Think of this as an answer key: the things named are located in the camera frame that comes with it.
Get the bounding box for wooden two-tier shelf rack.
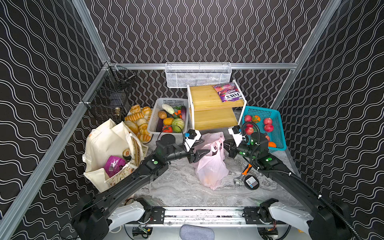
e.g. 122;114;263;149
187;80;247;131

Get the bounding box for orange fruit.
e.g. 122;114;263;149
268;142;277;148

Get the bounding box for white plastic vegetable basket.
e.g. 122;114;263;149
148;98;190;135

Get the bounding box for white wire wall basket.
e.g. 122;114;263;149
165;62;232;89

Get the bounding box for large bread loaf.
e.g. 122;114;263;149
124;120;139;135

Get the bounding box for green drink can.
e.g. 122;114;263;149
122;149;132;161

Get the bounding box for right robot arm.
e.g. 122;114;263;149
224;126;361;240

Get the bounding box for green cabbage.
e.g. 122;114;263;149
171;118;185;133

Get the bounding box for black wire wall basket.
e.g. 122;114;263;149
82;61;137;126

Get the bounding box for cream canvas tote bag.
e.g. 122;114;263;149
82;119;149;193

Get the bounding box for brown potato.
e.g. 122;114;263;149
158;111;168;120

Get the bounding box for teal plastic fruit basket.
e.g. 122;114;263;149
241;106;287;153

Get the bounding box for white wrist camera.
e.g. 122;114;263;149
183;129;202;152
228;125;246;147

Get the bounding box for grey cloth pad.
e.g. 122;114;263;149
180;225;215;240

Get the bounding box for pink plastic grocery bag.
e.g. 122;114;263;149
193;132;229;191

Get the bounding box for black round tape measure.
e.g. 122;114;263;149
244;175;260;191

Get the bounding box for red apple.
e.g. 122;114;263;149
264;124;274;133

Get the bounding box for metal base rail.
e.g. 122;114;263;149
147;207;274;227

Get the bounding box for red tomato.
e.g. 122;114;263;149
162;126;173;133

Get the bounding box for yellow orange vegetable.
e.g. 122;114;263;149
163;118;174;126

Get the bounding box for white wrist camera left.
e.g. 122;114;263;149
183;129;202;152

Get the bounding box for orange box cutter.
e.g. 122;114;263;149
234;164;253;186

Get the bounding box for purple snack packet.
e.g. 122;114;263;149
104;156;126;178

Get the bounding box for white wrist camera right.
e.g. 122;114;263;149
228;125;246;147

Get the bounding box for purple Fox's candy bag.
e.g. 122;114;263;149
213;82;243;103

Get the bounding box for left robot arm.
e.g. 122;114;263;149
71;134;210;240

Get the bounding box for long braided bread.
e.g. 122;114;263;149
125;112;145;122

